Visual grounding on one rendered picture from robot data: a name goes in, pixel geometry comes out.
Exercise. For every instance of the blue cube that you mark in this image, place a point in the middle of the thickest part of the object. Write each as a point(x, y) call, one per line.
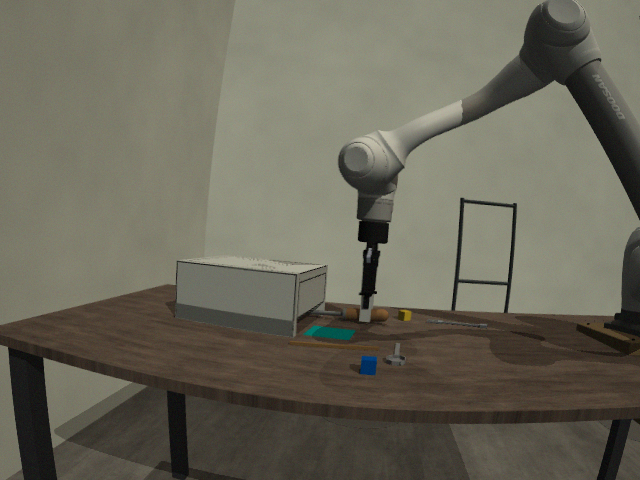
point(368, 365)

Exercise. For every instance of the grey metal spoon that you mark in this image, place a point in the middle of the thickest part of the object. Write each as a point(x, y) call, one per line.
point(396, 359)

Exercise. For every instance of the steel hook with wooden handle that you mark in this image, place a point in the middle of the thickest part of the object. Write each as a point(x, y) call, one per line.
point(377, 315)

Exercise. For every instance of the teal square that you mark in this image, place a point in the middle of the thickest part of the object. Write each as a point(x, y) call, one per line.
point(328, 332)

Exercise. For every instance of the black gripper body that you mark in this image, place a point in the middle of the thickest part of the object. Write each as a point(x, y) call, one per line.
point(373, 233)

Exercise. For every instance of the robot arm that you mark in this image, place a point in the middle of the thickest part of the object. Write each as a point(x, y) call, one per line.
point(556, 40)

